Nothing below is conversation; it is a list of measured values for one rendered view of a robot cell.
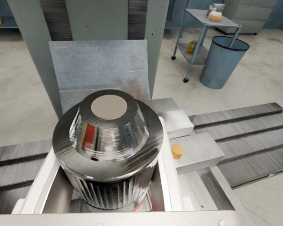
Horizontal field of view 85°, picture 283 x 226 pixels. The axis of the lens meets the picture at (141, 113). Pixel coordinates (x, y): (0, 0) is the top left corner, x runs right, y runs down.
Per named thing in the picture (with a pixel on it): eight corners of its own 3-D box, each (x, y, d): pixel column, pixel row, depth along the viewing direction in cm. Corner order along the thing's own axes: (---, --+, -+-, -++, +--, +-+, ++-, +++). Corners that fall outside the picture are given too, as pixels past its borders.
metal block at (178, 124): (185, 143, 35) (194, 126, 31) (161, 149, 33) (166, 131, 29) (175, 126, 38) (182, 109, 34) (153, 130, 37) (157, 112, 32)
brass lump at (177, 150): (183, 158, 28) (186, 153, 27) (172, 160, 28) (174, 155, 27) (178, 147, 30) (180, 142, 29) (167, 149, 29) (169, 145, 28)
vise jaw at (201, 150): (217, 165, 32) (226, 155, 30) (149, 183, 29) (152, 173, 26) (201, 141, 36) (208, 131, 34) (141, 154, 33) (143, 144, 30)
